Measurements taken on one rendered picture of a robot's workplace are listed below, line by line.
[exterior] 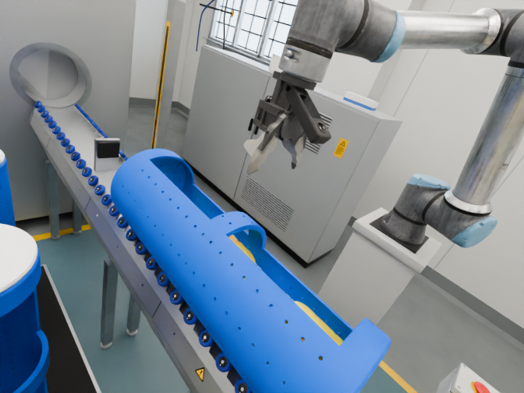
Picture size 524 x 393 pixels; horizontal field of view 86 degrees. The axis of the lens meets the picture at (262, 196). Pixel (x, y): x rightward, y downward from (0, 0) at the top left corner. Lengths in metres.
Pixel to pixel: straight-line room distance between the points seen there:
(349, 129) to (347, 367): 1.84
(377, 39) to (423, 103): 2.79
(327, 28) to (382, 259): 1.01
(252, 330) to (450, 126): 2.97
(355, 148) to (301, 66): 1.70
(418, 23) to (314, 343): 0.76
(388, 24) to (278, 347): 0.62
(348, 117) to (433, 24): 1.39
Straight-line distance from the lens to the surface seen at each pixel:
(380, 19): 0.62
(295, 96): 0.56
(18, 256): 0.91
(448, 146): 3.32
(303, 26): 0.55
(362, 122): 2.19
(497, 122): 1.10
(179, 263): 0.74
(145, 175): 0.92
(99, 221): 1.27
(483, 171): 1.15
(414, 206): 1.31
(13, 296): 0.88
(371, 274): 1.39
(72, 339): 1.80
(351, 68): 3.38
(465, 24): 1.01
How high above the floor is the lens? 1.64
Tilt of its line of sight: 27 degrees down
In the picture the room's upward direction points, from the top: 19 degrees clockwise
